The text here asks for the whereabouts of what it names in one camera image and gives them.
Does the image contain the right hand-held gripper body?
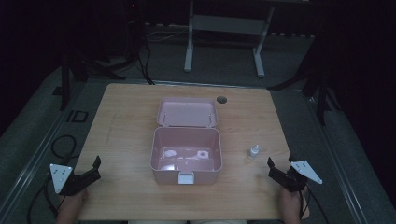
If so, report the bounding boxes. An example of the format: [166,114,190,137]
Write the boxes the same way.
[268,160,323,194]

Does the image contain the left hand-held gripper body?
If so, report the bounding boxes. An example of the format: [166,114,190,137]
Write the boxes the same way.
[49,163,94,197]

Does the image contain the small clear dropper bottle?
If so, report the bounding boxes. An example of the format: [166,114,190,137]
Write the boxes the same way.
[247,143,261,161]

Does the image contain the pink storage box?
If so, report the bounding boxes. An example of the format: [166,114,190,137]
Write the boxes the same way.
[149,96,223,186]

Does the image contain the person's left hand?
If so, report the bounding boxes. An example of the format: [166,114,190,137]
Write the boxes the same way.
[59,188,90,216]

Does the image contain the person's right hand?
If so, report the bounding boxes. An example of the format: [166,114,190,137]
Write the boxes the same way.
[279,186,311,220]

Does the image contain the black tripod stand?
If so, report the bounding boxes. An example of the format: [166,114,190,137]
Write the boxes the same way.
[266,36,344,127]
[51,43,127,112]

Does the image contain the person's light clothing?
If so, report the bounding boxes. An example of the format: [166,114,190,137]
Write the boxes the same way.
[127,219,248,224]

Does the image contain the white metal stand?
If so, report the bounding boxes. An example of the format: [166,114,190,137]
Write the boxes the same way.
[183,0,276,78]

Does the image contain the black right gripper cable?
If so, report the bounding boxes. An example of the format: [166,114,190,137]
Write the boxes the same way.
[298,182,331,224]

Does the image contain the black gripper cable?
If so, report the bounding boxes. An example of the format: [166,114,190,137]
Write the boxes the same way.
[298,182,331,224]
[26,175,64,224]

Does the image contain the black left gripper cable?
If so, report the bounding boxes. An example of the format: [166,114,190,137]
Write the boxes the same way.
[26,175,64,224]

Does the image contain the black looped floor cable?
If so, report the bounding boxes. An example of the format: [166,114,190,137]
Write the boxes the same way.
[50,134,78,161]

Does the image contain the black rectangular floor frame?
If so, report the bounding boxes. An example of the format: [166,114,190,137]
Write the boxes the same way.
[65,109,90,123]

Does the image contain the white floor cable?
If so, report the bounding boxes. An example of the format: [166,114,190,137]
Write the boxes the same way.
[145,28,190,43]

